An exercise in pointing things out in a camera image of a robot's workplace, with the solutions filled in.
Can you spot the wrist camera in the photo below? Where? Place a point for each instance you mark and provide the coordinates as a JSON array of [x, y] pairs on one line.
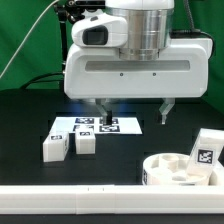
[[100, 31]]

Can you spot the black camera stand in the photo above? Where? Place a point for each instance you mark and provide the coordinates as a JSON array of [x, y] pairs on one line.
[[73, 11]]

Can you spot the white marker sheet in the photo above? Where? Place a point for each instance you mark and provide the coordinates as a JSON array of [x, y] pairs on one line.
[[120, 125]]

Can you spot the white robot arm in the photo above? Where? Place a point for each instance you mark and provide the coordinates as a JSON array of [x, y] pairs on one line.
[[128, 52]]

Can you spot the white L-shaped fence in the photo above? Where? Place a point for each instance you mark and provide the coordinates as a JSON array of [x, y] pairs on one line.
[[115, 199]]

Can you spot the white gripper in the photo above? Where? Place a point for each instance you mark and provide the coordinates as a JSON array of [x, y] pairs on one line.
[[180, 71]]

